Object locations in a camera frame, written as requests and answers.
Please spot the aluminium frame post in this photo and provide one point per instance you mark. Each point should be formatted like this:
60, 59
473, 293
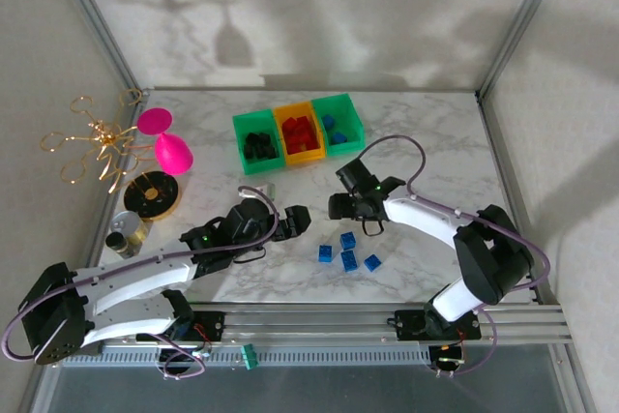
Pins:
93, 16
524, 16

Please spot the green plastic bin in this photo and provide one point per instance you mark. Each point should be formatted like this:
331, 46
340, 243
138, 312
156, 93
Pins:
242, 164
355, 127

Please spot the small black lidded jar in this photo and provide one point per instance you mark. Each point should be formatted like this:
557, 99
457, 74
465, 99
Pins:
116, 243

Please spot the small red lego brick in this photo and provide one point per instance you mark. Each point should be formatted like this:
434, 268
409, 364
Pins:
292, 145

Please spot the long red lego brick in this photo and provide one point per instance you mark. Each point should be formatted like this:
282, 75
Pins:
303, 136

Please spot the yellow plastic bin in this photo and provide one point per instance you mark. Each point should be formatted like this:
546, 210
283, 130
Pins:
302, 157

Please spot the aluminium mounting rail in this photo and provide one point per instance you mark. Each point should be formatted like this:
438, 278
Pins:
309, 323

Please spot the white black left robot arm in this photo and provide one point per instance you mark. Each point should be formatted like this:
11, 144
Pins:
140, 282

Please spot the pink wine glass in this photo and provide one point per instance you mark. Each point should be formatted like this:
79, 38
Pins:
173, 154

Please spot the black lego brick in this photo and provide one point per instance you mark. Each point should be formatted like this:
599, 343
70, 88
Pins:
269, 150
251, 138
250, 152
264, 137

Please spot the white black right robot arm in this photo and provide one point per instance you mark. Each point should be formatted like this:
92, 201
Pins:
425, 219

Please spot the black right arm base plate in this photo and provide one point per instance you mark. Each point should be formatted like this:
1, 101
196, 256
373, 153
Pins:
408, 323

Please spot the blue lego brick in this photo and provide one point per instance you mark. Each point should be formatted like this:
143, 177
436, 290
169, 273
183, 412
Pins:
372, 263
347, 240
338, 137
329, 121
349, 260
325, 253

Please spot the silver tin can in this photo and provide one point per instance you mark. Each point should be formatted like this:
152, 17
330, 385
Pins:
128, 223

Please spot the green terminal connector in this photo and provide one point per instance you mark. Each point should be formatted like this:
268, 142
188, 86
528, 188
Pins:
250, 357

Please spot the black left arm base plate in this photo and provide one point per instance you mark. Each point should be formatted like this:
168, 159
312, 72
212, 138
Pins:
213, 323

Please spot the aluminium side rail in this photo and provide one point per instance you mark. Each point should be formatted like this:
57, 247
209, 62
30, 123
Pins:
110, 200
510, 190

